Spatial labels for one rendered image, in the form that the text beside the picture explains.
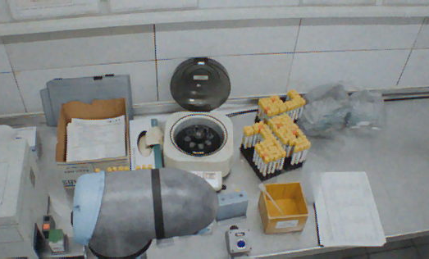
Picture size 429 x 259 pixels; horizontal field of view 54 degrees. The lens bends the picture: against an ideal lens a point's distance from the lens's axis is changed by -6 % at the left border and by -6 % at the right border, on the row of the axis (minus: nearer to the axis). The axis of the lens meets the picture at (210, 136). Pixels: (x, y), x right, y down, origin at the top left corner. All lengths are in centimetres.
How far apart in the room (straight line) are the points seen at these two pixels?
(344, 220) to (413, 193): 32
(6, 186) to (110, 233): 62
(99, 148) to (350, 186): 90
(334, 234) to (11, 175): 101
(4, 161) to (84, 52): 51
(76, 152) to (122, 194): 94
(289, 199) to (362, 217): 26
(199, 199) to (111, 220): 14
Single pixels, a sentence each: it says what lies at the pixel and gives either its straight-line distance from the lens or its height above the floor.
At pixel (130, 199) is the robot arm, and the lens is 69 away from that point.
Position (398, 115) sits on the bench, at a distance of 201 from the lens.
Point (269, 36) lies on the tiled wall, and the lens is 165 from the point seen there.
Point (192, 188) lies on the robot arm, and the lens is 71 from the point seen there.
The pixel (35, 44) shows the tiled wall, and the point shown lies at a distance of 161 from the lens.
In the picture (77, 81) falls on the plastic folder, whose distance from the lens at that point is 168.
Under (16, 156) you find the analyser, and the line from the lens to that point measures 134.
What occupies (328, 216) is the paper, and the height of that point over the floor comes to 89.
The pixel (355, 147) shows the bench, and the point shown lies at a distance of 180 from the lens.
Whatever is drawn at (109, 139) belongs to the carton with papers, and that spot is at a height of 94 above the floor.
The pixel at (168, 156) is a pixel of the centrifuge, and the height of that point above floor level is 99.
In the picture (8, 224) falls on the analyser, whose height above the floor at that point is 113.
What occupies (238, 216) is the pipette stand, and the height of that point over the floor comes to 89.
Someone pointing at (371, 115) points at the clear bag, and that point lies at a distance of 185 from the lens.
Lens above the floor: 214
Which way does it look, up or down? 47 degrees down
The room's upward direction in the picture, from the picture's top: 4 degrees clockwise
